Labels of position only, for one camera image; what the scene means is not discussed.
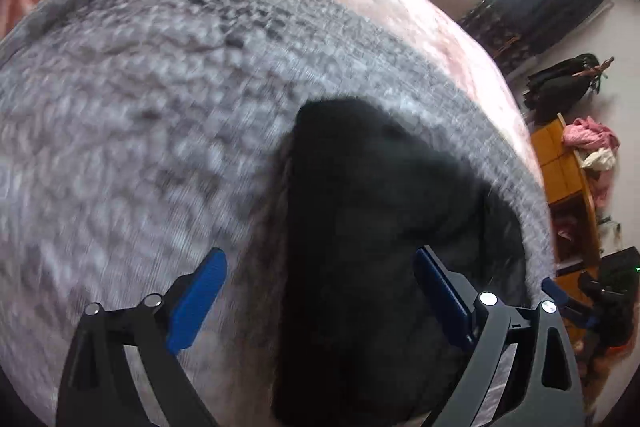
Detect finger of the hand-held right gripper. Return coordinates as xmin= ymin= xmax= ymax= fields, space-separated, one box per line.
xmin=542 ymin=278 xmax=601 ymax=328

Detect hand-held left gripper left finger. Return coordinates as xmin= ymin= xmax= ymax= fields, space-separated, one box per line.
xmin=56 ymin=248 xmax=229 ymax=427

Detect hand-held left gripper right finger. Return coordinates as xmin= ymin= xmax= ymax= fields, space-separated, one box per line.
xmin=414 ymin=246 xmax=586 ymax=427

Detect black pants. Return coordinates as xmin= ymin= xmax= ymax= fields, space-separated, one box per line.
xmin=272 ymin=97 xmax=529 ymax=427

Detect orange wooden cabinet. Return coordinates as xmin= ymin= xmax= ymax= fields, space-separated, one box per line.
xmin=529 ymin=113 xmax=602 ymax=269

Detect white crumpled cloth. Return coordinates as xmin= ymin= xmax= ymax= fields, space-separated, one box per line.
xmin=581 ymin=149 xmax=617 ymax=171

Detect pink clothes pile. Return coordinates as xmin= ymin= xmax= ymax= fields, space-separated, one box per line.
xmin=562 ymin=117 xmax=621 ymax=154

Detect dark hanging coat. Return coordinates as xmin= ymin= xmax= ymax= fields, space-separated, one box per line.
xmin=522 ymin=54 xmax=601 ymax=124

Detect wooden coat rack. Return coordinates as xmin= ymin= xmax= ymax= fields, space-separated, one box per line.
xmin=575 ymin=55 xmax=616 ymax=95

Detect dark patterned curtain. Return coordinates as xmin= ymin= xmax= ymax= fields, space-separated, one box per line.
xmin=459 ymin=0 xmax=615 ymax=75

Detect plush bed sheet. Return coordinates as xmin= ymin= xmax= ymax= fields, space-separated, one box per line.
xmin=185 ymin=0 xmax=547 ymax=190

